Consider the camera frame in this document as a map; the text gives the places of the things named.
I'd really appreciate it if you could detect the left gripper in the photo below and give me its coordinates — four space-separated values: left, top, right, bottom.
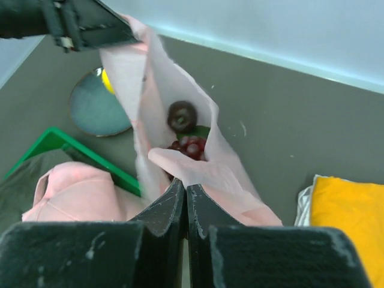
1 0 141 52

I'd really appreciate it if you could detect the dark fruit plate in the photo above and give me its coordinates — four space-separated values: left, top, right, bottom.
68 67 131 137

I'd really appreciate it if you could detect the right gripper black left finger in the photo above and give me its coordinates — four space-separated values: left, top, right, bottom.
131 178 185 237

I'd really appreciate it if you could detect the green plastic tray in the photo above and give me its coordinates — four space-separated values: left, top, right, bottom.
5 127 141 197

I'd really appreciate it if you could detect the dark olive folded cloth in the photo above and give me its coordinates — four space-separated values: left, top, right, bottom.
1 149 72 232

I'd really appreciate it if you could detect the pink baseball cap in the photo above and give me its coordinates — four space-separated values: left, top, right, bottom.
22 161 148 222

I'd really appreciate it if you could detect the dark red grape bunch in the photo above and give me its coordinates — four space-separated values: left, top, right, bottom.
167 135 207 161

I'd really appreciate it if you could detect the white folded cloth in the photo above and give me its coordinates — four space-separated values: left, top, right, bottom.
294 174 329 227

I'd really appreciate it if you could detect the pink plastic bag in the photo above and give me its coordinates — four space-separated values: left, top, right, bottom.
100 16 282 226

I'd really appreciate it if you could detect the yellow lemon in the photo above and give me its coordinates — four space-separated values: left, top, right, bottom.
101 69 115 94

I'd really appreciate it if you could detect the dark brown fruit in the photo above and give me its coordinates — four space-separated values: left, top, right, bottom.
167 101 198 134

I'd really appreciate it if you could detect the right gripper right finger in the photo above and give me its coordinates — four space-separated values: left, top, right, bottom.
187 184 245 240

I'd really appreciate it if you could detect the orange folded t-shirt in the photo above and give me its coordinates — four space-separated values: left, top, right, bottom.
310 176 383 287

